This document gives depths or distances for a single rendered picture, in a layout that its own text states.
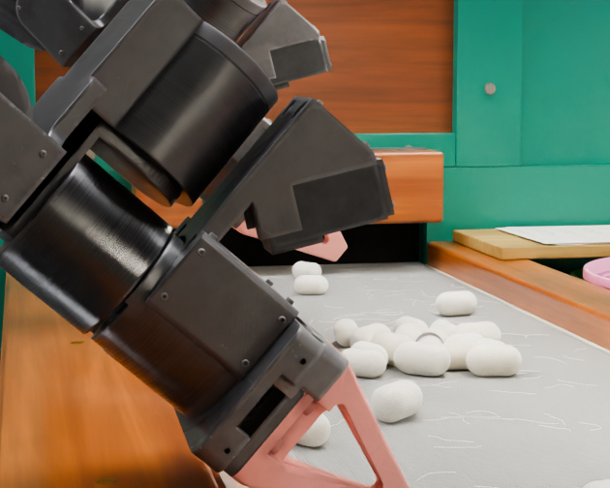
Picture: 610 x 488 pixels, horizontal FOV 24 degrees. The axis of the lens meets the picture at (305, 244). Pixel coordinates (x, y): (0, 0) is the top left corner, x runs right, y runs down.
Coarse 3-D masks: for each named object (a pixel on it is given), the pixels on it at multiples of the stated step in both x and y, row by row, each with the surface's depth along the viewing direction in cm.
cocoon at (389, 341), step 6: (378, 336) 95; (384, 336) 95; (390, 336) 95; (396, 336) 94; (402, 336) 94; (372, 342) 96; (378, 342) 95; (384, 342) 95; (390, 342) 94; (396, 342) 94; (402, 342) 94; (384, 348) 94; (390, 348) 94; (396, 348) 94; (390, 354) 94; (390, 360) 94; (396, 366) 94
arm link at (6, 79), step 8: (0, 56) 52; (0, 64) 52; (8, 64) 52; (0, 72) 52; (8, 72) 52; (0, 80) 52; (8, 80) 52; (16, 80) 52; (0, 88) 52; (8, 88) 52; (16, 88) 52; (24, 88) 52; (8, 96) 52; (16, 96) 52; (24, 96) 52; (16, 104) 52; (24, 104) 52; (24, 112) 52; (32, 120) 53
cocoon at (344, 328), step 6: (336, 324) 102; (342, 324) 101; (348, 324) 101; (354, 324) 101; (336, 330) 101; (342, 330) 101; (348, 330) 101; (354, 330) 101; (336, 336) 101; (342, 336) 101; (348, 336) 101; (342, 342) 101; (348, 342) 101
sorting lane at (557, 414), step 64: (320, 320) 112; (384, 320) 112; (448, 320) 112; (512, 320) 112; (384, 384) 89; (448, 384) 89; (512, 384) 89; (576, 384) 89; (320, 448) 74; (448, 448) 74; (512, 448) 74; (576, 448) 74
